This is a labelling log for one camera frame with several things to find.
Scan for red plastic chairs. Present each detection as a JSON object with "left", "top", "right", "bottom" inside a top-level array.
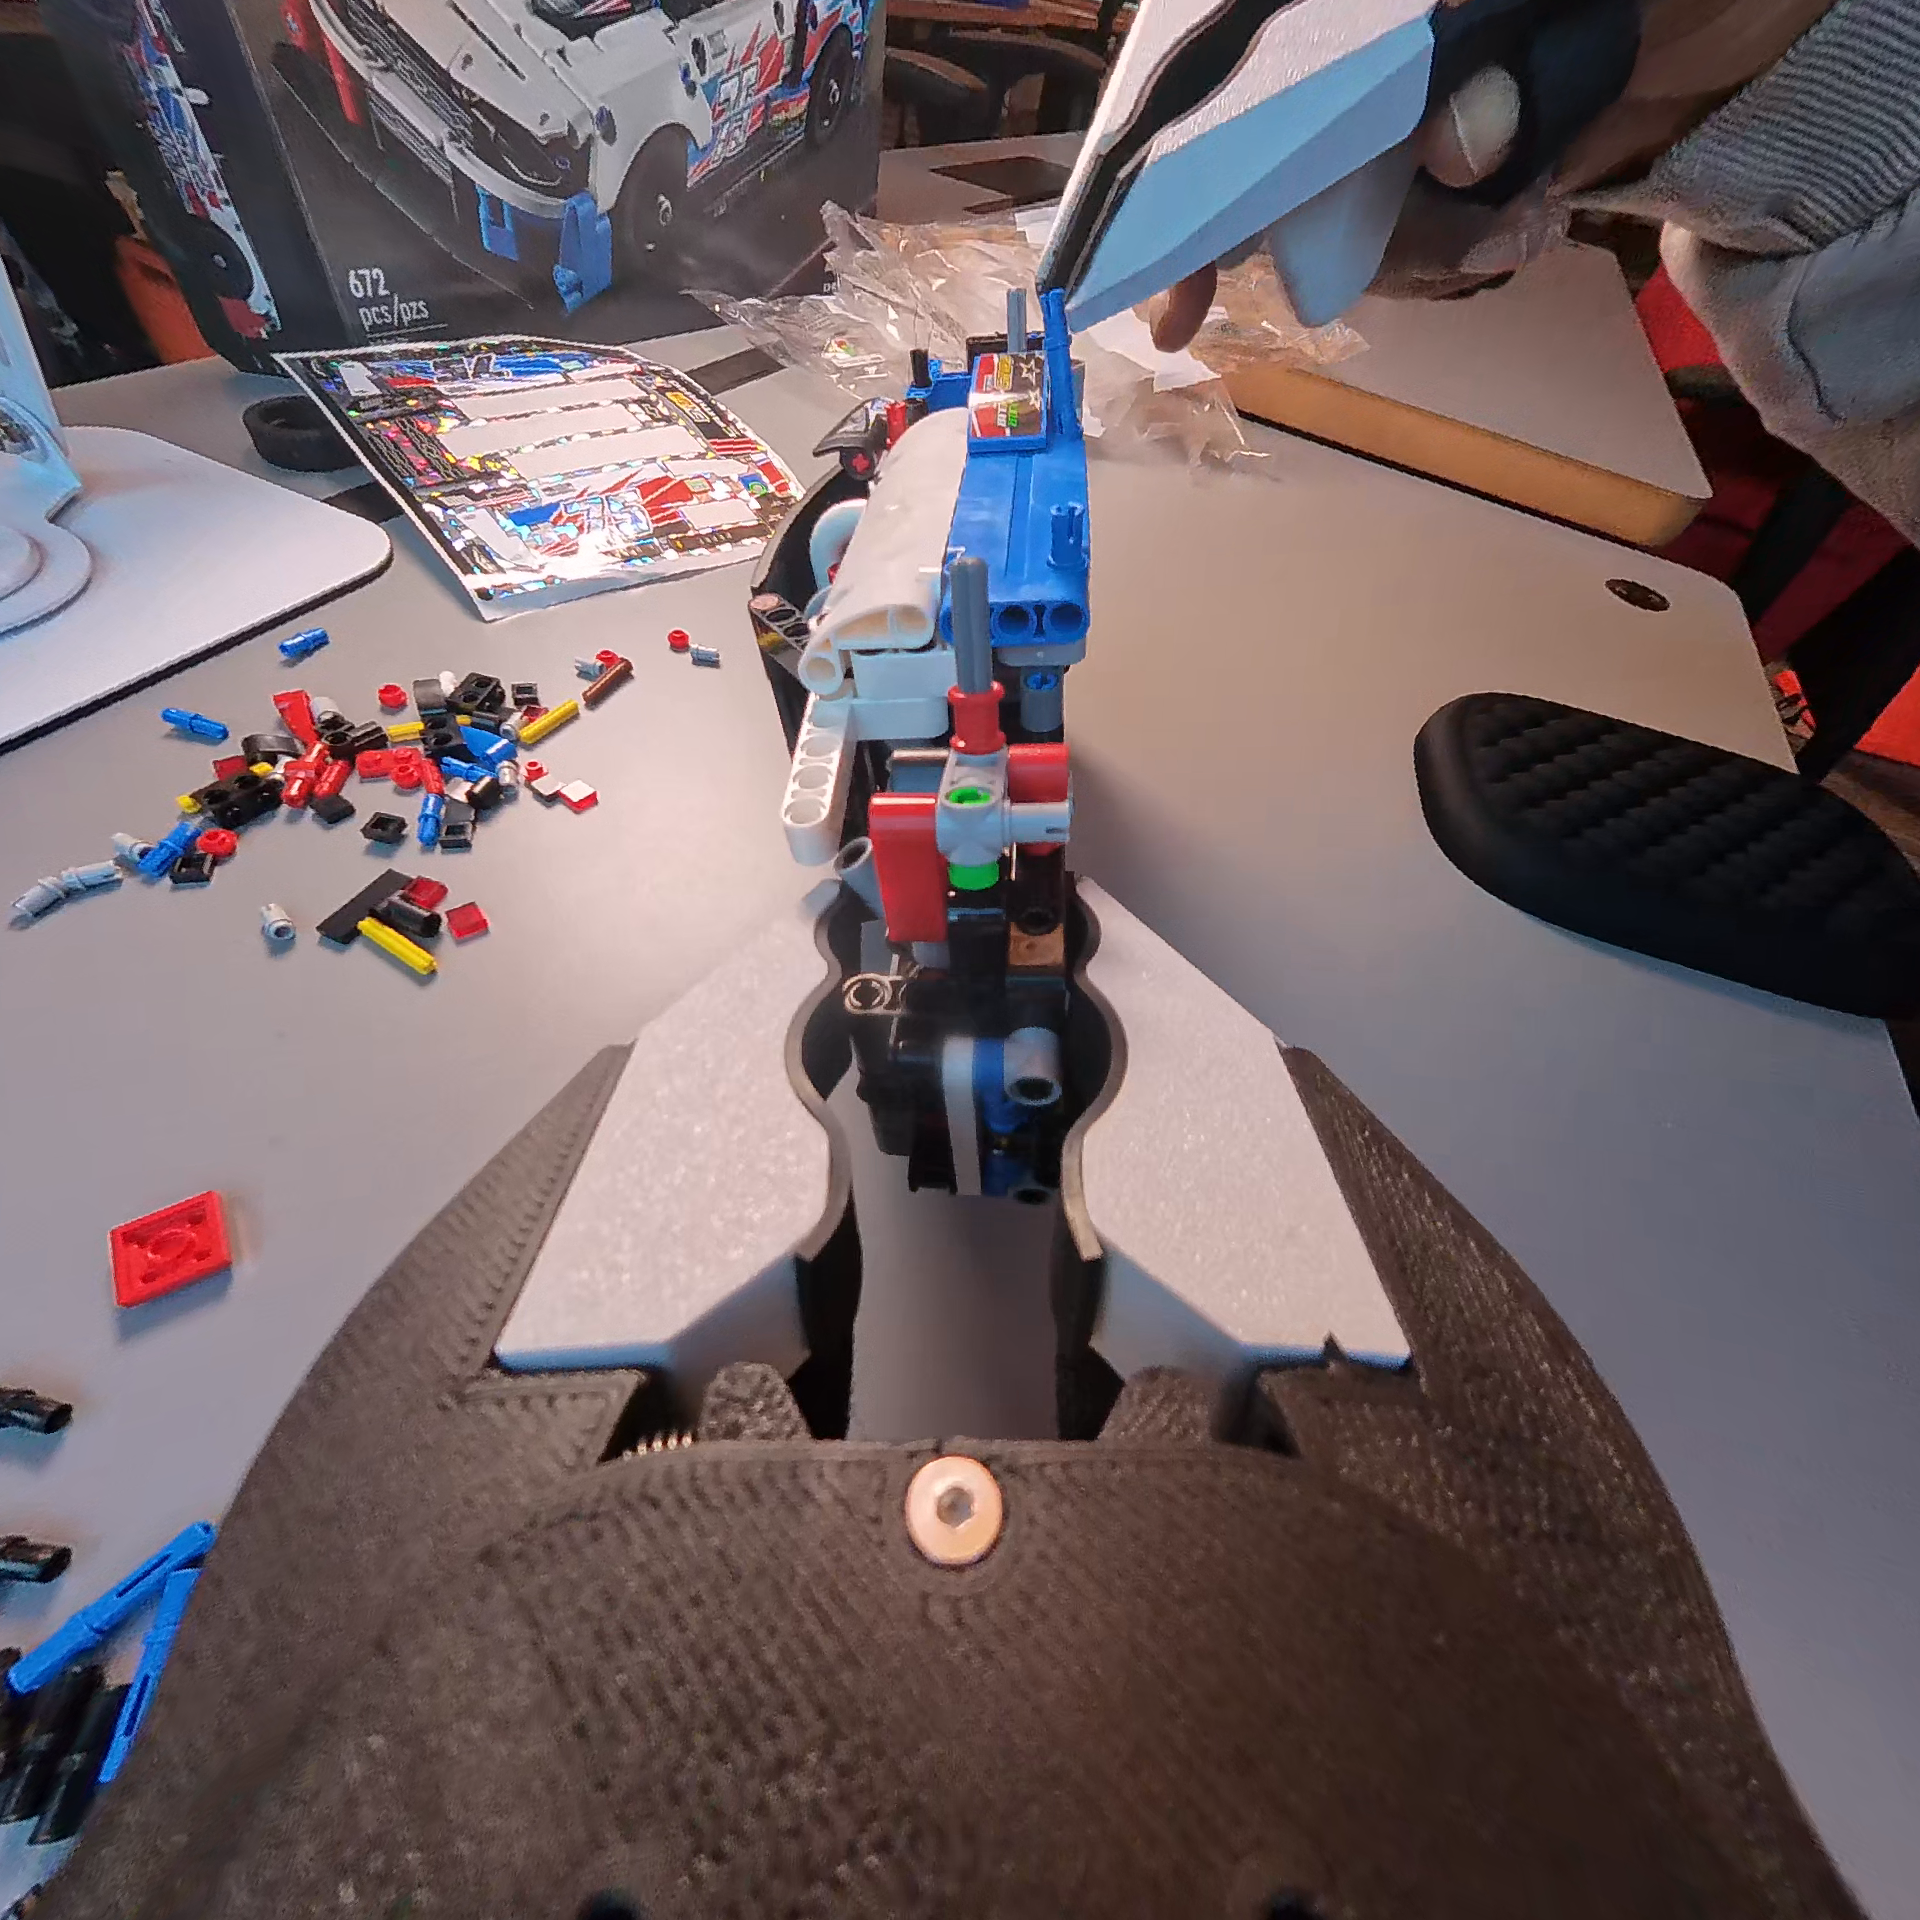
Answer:
[{"left": 1637, "top": 255, "right": 1920, "bottom": 780}]

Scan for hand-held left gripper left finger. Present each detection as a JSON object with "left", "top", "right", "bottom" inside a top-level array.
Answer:
[{"left": 492, "top": 908, "right": 856, "bottom": 1374}]

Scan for person's right hand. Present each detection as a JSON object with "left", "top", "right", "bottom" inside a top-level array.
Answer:
[{"left": 1145, "top": 0, "right": 1848, "bottom": 356}]

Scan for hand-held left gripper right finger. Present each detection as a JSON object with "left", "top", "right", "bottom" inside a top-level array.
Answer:
[{"left": 1057, "top": 878, "right": 1413, "bottom": 1374}]

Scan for dark lego set box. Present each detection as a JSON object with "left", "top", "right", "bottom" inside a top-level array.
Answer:
[{"left": 46, "top": 0, "right": 888, "bottom": 374}]

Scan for person's right forearm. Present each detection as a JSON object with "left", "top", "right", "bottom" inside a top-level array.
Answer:
[{"left": 1562, "top": 0, "right": 1920, "bottom": 545}]

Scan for crumpled clear plastic bags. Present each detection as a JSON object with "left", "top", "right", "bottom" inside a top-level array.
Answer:
[{"left": 682, "top": 201, "right": 1376, "bottom": 467}]

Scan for grey side table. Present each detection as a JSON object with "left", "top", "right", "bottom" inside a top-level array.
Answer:
[{"left": 879, "top": 127, "right": 1711, "bottom": 545}]

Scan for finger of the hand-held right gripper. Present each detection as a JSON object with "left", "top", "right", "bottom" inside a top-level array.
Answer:
[
  {"left": 1057, "top": 13, "right": 1443, "bottom": 340},
  {"left": 1035, "top": 0, "right": 1309, "bottom": 297}
]

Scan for pile of blue black pins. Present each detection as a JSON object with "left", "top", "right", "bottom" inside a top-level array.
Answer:
[{"left": 0, "top": 1523, "right": 218, "bottom": 1848}]

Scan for black rubber tire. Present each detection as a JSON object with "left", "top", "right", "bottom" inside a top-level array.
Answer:
[{"left": 246, "top": 391, "right": 339, "bottom": 471}]

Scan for pile of small lego pieces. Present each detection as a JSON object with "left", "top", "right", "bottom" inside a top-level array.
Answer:
[{"left": 12, "top": 620, "right": 720, "bottom": 977}]

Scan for lego car model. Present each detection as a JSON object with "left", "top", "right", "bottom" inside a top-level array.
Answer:
[{"left": 750, "top": 283, "right": 1096, "bottom": 1203}]

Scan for white book stand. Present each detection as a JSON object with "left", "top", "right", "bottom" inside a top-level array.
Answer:
[{"left": 0, "top": 272, "right": 396, "bottom": 752}]

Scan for holographic sticker sheet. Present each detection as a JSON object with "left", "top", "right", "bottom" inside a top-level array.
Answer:
[{"left": 273, "top": 336, "right": 797, "bottom": 620}]

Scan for red square lego plate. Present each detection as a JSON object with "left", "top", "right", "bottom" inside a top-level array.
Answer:
[{"left": 108, "top": 1193, "right": 237, "bottom": 1306}]

